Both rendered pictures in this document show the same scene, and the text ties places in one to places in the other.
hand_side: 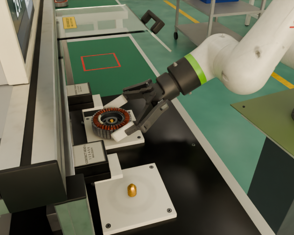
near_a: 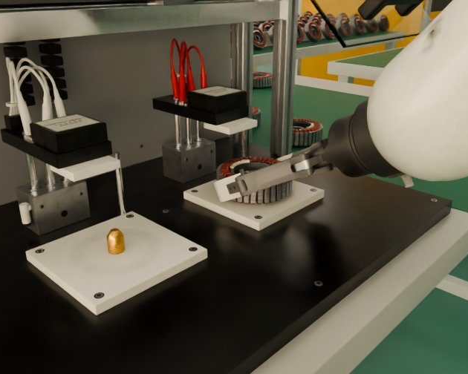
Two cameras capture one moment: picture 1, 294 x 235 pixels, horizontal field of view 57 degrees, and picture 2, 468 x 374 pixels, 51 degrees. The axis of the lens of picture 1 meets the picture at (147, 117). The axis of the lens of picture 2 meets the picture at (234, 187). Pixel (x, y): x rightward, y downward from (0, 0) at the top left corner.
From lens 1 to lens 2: 0.56 m
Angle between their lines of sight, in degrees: 53
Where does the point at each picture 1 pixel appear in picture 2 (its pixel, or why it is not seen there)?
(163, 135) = (302, 242)
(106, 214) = (61, 243)
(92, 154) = (66, 124)
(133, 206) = (88, 259)
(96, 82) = not seen: hidden behind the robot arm
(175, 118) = (375, 240)
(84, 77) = not seen: hidden behind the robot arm
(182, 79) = (362, 122)
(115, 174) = (69, 170)
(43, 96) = not seen: outside the picture
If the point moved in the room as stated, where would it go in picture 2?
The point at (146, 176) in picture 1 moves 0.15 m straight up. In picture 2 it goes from (166, 251) to (159, 126)
